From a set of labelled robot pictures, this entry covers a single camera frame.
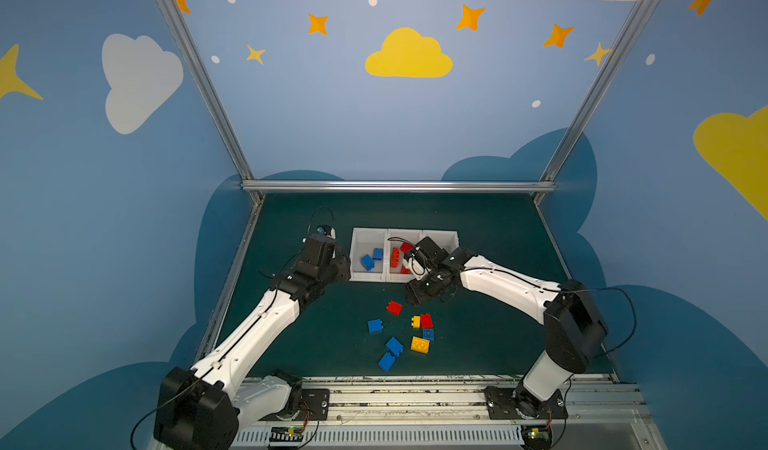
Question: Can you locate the yellow lego brick bottom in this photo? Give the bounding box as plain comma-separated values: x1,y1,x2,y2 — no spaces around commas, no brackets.
410,336,431,354

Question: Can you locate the aluminium frame left post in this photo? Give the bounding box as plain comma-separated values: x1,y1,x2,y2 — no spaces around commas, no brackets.
155,0,253,183

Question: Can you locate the right white plastic bin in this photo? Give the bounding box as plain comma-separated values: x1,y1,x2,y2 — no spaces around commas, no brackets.
422,230,460,253

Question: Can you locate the middle white plastic bin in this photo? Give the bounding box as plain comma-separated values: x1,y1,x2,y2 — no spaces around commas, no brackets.
384,229,424,283

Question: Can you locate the aluminium mounting rail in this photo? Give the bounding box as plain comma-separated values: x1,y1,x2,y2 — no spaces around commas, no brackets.
146,376,667,450

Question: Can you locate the blue lego brick bottom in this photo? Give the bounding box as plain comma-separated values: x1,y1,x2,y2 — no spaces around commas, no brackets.
378,352,397,372

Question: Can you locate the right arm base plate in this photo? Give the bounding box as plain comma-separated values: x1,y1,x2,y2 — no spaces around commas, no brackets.
483,386,568,420

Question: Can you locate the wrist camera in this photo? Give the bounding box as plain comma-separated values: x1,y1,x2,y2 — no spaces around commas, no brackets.
300,224,336,267
412,236,449,272

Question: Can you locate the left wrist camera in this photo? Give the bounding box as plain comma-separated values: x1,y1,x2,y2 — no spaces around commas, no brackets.
300,224,336,267

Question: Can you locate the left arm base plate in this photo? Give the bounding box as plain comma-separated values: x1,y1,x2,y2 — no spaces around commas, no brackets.
262,389,330,421

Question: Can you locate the aluminium frame post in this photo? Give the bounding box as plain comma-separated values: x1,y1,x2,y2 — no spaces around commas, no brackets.
155,0,253,183
532,0,660,206

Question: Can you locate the small red lego brick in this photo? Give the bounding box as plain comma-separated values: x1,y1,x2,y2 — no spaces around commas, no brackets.
386,301,403,315

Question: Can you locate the right circuit board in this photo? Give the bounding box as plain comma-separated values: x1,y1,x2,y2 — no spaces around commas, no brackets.
521,426,552,450

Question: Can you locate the left circuit board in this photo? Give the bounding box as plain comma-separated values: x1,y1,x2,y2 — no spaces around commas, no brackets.
266,426,305,449

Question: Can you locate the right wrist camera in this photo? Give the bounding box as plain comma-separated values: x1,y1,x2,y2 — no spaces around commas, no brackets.
412,236,449,272

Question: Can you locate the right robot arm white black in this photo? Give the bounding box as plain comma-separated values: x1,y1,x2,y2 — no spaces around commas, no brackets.
404,247,608,416

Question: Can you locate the aluminium frame back bar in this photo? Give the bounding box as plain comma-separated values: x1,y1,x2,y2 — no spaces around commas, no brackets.
241,180,556,194

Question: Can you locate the left white plastic bin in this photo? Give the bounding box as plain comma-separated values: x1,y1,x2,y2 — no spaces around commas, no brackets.
350,227,387,282

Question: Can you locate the long red lego brick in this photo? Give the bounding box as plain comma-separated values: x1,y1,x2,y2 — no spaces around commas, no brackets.
390,248,401,269

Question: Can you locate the blue lego brick top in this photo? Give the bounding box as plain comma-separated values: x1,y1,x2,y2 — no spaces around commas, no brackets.
360,254,376,272

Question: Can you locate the aluminium frame right post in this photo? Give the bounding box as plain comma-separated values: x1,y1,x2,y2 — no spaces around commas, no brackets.
532,0,660,206

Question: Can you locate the white plastic bin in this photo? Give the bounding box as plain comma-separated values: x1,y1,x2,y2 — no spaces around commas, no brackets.
422,230,460,253
350,227,387,282
384,229,424,283

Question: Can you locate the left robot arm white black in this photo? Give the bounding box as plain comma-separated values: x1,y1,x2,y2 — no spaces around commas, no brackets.
153,256,350,449

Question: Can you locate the circuit board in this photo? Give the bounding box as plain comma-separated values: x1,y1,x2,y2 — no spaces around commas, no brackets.
521,426,552,450
266,426,305,449

